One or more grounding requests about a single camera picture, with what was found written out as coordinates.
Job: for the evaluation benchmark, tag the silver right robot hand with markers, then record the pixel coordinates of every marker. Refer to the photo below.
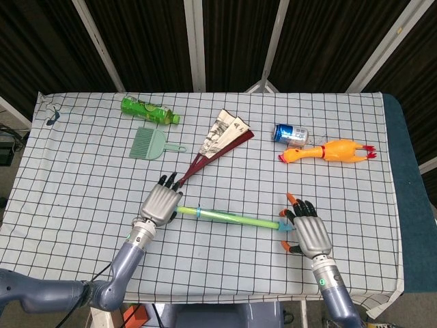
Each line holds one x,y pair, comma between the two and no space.
312,235

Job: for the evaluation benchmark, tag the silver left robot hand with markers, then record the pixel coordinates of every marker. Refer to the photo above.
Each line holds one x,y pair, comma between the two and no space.
160,205

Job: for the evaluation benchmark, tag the green and blue plastic tube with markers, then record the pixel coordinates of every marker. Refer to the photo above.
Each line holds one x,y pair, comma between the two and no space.
239,219

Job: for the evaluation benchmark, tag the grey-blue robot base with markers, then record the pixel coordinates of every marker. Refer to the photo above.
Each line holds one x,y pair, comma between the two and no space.
225,316

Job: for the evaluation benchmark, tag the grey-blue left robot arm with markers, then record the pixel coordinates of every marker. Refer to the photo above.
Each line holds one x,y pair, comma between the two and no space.
116,270

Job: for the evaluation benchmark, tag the green plastic comb brush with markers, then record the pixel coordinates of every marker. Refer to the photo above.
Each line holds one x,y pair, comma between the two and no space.
150,145

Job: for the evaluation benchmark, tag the white black-grid tablecloth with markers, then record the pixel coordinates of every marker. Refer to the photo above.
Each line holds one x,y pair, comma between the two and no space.
218,266

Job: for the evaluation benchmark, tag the yellow rubber chicken toy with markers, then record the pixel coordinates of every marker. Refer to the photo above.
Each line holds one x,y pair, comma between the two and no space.
338,150

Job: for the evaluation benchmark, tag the paper folding fan, maroon ribs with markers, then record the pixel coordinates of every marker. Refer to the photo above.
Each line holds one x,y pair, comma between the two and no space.
222,133

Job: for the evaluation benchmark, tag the green plastic drink bottle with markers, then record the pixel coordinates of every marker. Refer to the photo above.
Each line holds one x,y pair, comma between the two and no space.
148,110

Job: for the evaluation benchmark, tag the blue and silver drink can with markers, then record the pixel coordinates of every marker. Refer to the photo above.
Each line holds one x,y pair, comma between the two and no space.
290,134

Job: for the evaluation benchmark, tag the dark teal padded table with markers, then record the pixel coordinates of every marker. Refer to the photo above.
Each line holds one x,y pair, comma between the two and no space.
413,205

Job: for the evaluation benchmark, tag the orange box under table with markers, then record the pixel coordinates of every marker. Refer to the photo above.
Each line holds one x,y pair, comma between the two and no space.
134,316

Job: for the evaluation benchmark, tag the black electronics box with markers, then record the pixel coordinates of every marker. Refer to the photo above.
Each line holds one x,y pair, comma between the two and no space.
6,150

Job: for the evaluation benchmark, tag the white screen frame post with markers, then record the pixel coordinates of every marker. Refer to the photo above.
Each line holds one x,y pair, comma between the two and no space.
195,44
382,48
273,44
99,44

